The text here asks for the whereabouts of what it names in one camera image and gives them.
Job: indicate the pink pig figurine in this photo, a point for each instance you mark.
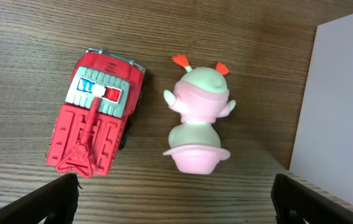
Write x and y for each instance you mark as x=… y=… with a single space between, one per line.
x=201 y=96

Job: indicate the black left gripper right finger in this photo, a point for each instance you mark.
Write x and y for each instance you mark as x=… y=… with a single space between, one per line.
x=296 y=204

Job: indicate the red toy fire truck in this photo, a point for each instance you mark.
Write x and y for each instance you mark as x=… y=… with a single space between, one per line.
x=94 y=122

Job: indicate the white cardboard box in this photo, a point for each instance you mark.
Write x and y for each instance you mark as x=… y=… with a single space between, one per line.
x=323 y=146

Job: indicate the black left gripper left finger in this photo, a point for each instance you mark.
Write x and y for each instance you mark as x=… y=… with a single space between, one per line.
x=54 y=203

